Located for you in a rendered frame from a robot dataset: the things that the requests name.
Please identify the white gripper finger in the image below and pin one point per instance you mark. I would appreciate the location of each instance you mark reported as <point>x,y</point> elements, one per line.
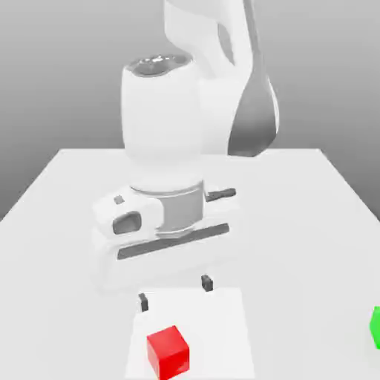
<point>144,303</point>
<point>207,283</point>

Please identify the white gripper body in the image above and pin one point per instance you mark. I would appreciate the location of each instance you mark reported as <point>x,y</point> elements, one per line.
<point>166,264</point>

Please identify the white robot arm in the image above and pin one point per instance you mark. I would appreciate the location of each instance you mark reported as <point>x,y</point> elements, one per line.
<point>160,118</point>

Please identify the small red cube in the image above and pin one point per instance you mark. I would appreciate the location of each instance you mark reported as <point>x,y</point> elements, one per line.
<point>167,353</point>

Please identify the small green cube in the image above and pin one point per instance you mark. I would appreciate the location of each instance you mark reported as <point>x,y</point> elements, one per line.
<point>375,326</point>

